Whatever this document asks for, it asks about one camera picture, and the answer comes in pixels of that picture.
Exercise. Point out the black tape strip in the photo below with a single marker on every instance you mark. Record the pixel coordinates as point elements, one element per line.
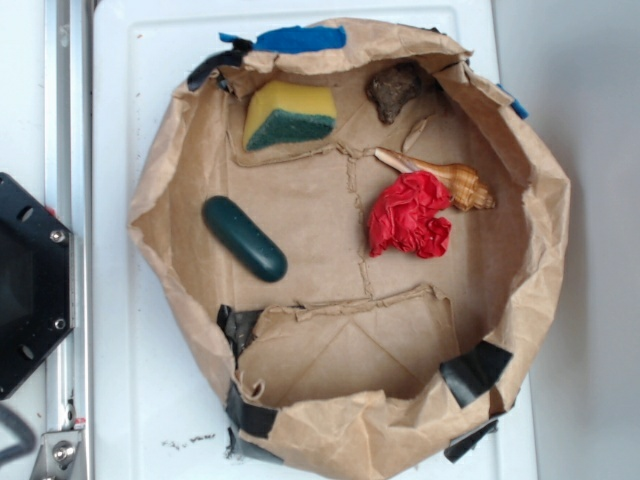
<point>460,446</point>
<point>233,58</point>

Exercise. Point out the dark green plastic pickle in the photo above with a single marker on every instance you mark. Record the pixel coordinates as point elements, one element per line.
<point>244,239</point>

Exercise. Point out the brown rock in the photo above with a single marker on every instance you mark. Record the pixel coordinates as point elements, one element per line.
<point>392,88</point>

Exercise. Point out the black tape strip top left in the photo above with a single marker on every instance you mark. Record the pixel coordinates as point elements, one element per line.
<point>233,58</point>

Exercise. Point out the white tray board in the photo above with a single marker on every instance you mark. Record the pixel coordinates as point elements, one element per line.
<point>154,414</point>

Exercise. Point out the black tape strip bottom right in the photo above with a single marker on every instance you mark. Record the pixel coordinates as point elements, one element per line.
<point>460,446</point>

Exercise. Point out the striped spiral seashell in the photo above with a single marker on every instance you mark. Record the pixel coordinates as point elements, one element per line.
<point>467,190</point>

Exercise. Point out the black tape patch bottom left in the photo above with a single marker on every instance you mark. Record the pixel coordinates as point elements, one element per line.
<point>255,420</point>

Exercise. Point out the brown paper bag basin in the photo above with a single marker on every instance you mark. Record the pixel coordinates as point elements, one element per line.
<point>348,346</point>

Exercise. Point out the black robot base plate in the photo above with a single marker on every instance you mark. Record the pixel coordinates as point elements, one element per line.
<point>35,284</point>

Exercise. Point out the blue tape piece right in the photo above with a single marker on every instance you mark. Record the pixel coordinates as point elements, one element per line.
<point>517,107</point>

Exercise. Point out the yellow green sponge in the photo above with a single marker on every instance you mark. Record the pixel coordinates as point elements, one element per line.
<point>283,112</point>

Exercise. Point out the black tape patch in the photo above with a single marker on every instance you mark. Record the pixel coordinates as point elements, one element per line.
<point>255,420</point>
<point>470,375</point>

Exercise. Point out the black tape patch inside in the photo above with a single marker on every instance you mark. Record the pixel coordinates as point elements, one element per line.
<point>238,327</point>

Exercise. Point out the black tape patch right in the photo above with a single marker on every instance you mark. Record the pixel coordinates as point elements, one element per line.
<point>470,375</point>

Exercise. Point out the aluminium rail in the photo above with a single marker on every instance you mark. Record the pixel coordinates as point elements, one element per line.
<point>68,191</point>

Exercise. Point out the metal corner bracket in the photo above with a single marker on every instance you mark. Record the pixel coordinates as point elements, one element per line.
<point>61,456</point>

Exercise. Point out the blue tape strip top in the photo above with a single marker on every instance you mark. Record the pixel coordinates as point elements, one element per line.
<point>293,40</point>

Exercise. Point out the crumpled red paper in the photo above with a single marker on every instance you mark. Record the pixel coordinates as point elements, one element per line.
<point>405,217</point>

